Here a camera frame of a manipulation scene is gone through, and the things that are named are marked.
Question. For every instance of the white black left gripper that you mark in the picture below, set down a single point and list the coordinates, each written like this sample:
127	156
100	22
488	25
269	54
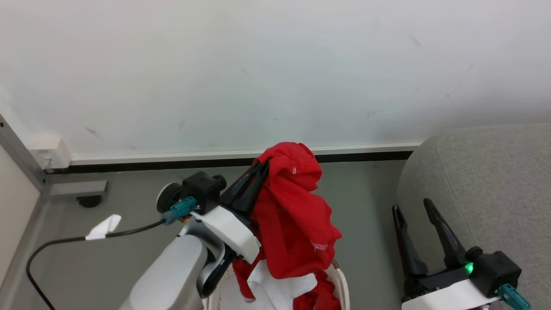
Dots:
230	234

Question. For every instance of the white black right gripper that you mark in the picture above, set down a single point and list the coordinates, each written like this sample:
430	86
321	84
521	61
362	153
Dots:
443	295

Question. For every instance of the red sports jersey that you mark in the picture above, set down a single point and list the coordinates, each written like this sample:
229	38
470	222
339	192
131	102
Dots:
292	215

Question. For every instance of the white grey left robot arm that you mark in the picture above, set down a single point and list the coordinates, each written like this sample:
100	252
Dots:
172	275

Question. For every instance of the cream plastic laundry basket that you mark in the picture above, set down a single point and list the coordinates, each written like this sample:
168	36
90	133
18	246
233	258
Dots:
343	288

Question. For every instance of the grey fabric sofa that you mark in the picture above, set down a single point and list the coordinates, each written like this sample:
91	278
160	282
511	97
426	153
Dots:
486	185

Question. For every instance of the black baseboard strip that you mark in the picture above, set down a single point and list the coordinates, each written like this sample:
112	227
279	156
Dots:
150	165

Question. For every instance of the white tape tag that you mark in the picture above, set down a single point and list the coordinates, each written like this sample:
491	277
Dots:
103	227

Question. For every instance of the beige partition panel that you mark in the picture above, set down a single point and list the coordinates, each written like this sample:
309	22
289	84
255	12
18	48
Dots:
15	215

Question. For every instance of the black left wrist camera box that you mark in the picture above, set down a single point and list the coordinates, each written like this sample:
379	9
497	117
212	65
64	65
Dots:
202	187

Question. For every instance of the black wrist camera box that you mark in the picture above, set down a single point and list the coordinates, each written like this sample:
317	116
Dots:
202	187
497	269

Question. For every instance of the white wall trim strip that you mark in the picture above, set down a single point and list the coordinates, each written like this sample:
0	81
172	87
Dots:
193	155

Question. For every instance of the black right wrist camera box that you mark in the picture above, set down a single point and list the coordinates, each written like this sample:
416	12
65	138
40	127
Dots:
497	269

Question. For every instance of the black round frame foot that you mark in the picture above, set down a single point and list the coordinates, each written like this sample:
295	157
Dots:
89	201

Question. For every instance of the white wall socket box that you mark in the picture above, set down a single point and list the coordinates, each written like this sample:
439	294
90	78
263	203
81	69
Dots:
51	153

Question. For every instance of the aluminium frame profile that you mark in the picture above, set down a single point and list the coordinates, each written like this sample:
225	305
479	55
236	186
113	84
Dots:
21	157

